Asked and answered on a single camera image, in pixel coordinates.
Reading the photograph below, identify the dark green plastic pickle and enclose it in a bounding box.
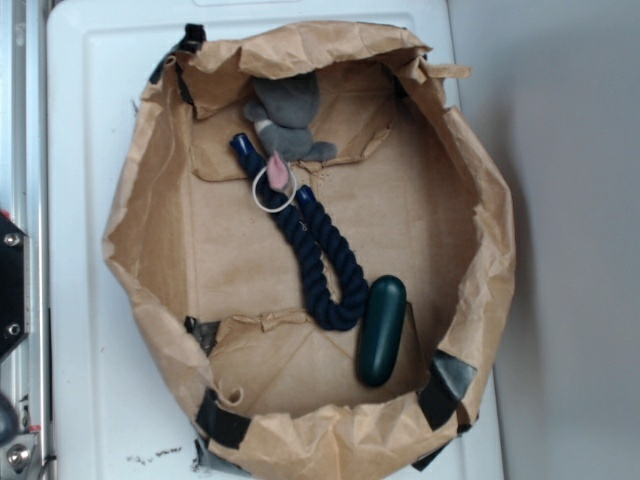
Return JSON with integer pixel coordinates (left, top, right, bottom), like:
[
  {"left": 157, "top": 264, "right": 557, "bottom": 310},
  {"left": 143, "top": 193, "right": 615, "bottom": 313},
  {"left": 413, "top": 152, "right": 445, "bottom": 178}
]
[{"left": 357, "top": 275, "right": 406, "bottom": 388}]

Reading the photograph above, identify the brown paper bag bin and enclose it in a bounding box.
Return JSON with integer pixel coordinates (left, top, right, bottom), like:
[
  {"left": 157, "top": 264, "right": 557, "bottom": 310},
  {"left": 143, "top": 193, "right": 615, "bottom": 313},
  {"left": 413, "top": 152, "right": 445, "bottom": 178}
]
[{"left": 103, "top": 21, "right": 515, "bottom": 479}]

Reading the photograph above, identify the grey plush mouse toy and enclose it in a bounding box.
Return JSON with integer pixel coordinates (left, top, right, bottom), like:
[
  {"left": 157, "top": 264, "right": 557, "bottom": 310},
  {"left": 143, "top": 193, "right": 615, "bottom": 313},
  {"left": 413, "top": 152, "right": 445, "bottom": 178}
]
[{"left": 243, "top": 72, "right": 337, "bottom": 193}]

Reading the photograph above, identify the navy blue twisted rope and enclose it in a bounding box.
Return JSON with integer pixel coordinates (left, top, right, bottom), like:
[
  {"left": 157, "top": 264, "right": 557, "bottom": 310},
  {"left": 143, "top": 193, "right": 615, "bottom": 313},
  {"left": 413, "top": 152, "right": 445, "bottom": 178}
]
[{"left": 229, "top": 131, "right": 370, "bottom": 331}]

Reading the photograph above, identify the white rubber ring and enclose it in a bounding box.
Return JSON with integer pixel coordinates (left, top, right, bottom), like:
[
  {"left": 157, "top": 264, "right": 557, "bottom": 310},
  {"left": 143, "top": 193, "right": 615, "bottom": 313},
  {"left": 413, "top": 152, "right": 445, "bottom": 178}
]
[{"left": 251, "top": 165, "right": 298, "bottom": 215}]

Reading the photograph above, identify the black mounting bracket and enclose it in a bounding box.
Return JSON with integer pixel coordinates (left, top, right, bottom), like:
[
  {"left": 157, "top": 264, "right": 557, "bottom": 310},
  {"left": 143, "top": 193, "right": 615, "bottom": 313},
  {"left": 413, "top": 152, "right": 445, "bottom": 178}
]
[{"left": 0, "top": 210, "right": 29, "bottom": 362}]

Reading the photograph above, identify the aluminium frame rail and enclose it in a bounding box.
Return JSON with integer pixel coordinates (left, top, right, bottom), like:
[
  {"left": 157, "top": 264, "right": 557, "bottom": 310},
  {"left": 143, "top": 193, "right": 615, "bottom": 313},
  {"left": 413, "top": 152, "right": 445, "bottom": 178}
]
[{"left": 1, "top": 1, "right": 56, "bottom": 479}]

